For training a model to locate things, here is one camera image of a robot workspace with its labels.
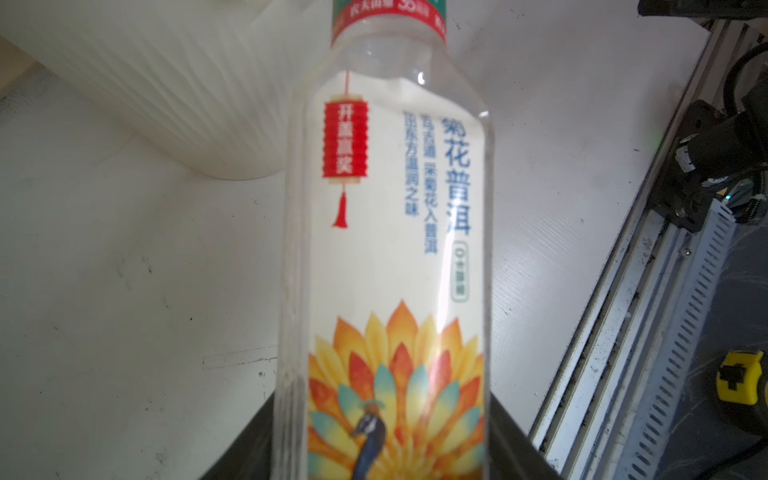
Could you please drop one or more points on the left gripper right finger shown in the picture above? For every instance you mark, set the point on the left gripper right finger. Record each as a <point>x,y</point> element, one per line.
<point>512,455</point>

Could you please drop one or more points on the yellow black tape measure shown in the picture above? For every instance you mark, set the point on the yellow black tape measure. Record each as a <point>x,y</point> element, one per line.
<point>741,385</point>

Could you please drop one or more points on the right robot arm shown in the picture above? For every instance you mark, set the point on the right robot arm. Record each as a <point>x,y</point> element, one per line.
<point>709,9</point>

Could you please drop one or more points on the orange label clear bottle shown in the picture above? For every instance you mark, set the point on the orange label clear bottle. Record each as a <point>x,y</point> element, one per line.
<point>385,313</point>

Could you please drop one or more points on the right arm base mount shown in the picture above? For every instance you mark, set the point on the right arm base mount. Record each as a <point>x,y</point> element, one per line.
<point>714,151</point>

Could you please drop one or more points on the white ribbed waste bin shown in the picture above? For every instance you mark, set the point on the white ribbed waste bin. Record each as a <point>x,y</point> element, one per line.
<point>208,82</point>

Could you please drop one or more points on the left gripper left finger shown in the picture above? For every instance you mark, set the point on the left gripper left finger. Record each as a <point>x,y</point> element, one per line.
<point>249,456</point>

